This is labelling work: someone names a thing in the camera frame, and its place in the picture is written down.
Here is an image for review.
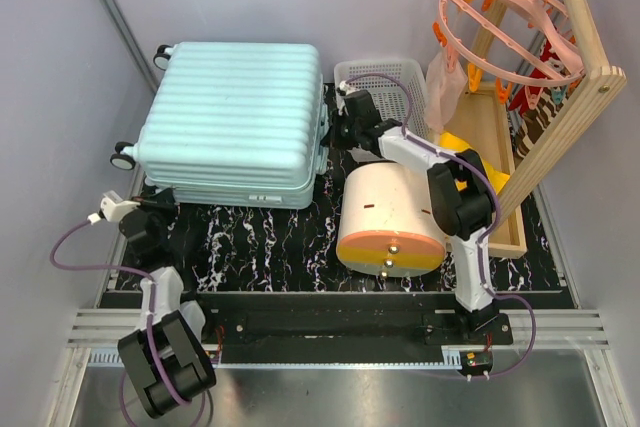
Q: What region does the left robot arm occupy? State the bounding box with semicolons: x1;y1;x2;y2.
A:
117;189;216;419

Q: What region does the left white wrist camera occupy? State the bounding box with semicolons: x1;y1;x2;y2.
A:
87;191;140;225

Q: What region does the light blue hard-shell suitcase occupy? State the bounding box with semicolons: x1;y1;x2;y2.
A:
110;42;329;210

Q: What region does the white round drum box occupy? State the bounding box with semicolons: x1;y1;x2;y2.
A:
336;162;447;278

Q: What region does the black marble pattern mat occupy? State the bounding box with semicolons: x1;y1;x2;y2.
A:
99;80;576;295

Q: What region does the translucent pink plastic bag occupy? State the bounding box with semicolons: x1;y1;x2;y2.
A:
424;52;468;133

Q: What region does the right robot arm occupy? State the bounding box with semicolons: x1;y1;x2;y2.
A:
328;87;499;344

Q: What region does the pink round clip hanger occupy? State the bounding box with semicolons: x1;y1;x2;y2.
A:
433;0;584;101

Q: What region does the white perforated plastic basket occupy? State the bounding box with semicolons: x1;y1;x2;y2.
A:
334;58;430;139

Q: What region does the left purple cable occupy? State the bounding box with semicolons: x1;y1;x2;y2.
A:
48;216;216;427

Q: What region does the yellow cloth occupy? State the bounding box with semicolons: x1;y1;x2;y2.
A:
437;130;512;193

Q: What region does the brown striped cloth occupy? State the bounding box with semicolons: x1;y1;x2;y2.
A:
515;91;568;160

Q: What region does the wooden tray base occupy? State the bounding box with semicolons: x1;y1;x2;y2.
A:
445;82;527;259

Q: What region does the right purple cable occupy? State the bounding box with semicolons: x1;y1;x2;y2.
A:
339;72;537;382

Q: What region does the purple cable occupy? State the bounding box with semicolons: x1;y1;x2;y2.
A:
48;216;216;427
339;72;537;382

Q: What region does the wooden hanger rack frame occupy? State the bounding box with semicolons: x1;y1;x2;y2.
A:
495;0;627;224

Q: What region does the red cloth item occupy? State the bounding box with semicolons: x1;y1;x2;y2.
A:
507;34;576;113

